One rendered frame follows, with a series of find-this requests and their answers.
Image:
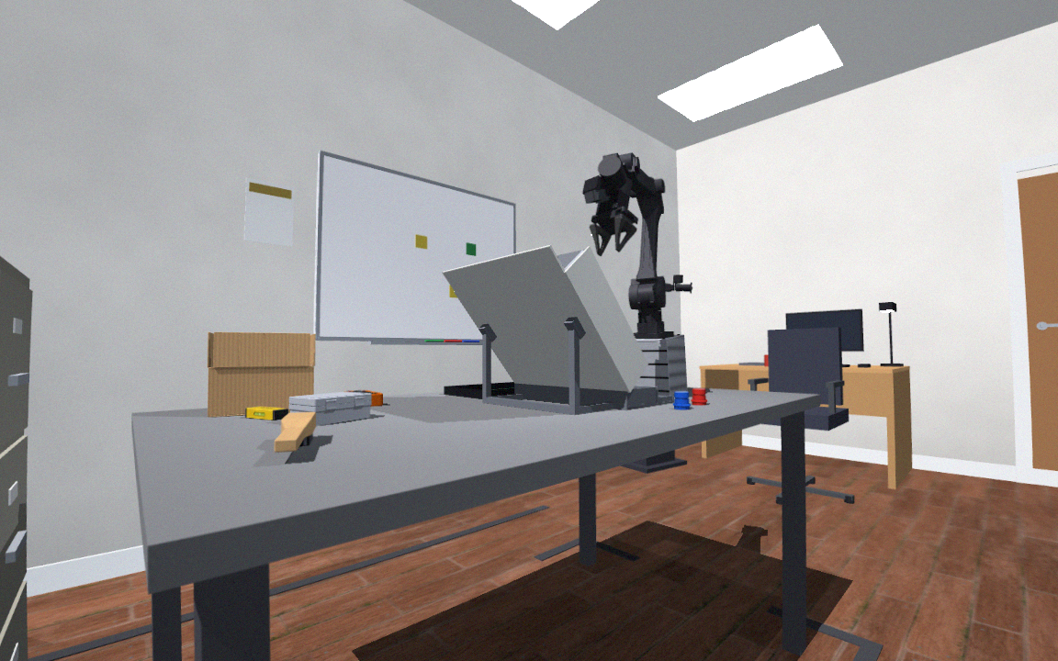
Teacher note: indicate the green tray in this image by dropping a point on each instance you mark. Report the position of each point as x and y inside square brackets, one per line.
[475, 391]

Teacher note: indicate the open brown cardboard box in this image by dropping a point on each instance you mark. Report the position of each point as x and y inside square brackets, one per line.
[265, 370]

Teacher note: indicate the orange digital multimeter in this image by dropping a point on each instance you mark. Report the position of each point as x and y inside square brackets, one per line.
[377, 398]

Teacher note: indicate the yellow spirit level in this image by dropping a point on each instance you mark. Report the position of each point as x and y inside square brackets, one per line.
[265, 413]

